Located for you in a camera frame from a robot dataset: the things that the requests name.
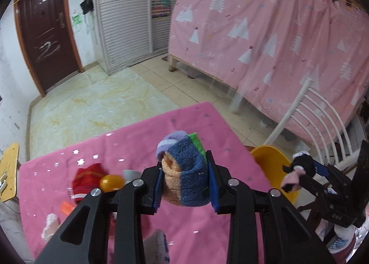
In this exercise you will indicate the white slatted wardrobe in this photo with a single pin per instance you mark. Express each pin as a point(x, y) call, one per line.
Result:
point(124, 16)

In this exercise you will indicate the white blue sneaker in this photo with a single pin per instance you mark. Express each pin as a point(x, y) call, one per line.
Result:
point(341, 242)

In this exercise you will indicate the white sheer net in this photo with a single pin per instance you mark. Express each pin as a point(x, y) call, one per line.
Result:
point(235, 99)

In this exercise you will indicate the dark brown door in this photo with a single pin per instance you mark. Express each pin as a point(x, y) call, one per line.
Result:
point(46, 36)

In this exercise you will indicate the orange wrapper piece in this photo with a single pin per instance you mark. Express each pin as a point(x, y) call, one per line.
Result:
point(67, 207)

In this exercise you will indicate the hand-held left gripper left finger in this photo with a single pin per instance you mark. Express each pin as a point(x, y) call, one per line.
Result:
point(157, 187)

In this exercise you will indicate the yellow plastic bin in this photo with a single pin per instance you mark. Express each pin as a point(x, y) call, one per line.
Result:
point(268, 161)

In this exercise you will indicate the white metal chair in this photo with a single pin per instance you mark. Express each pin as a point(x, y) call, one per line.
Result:
point(291, 108)

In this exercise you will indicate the blue purple orange sock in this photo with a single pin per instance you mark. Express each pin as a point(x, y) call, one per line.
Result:
point(190, 166)

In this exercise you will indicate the black pink sock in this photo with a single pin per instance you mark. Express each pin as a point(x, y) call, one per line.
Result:
point(302, 163)

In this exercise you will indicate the yellow wooden board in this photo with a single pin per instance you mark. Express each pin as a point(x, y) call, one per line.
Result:
point(10, 166)

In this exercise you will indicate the red sock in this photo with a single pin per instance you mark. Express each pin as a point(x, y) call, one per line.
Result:
point(86, 177)

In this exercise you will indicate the black hanging bag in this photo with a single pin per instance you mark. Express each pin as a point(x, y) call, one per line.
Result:
point(86, 5)

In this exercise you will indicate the pink star tablecloth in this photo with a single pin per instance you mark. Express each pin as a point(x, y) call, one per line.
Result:
point(129, 142)

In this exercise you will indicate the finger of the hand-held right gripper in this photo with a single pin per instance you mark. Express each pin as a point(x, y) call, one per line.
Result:
point(323, 168)
point(314, 190)

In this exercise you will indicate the grey blue sock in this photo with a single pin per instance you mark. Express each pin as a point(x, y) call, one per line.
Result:
point(157, 248)

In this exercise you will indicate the wooden bed frame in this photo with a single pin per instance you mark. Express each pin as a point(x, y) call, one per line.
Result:
point(172, 63)

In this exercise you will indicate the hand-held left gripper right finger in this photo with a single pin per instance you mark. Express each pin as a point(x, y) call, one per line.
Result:
point(214, 186)

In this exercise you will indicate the white pink sock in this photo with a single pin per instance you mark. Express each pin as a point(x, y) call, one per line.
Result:
point(49, 228)

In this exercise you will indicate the pink tree print curtain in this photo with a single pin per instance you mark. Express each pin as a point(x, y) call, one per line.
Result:
point(259, 21)

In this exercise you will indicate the white cup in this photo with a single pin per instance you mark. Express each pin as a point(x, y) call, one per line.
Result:
point(131, 174)

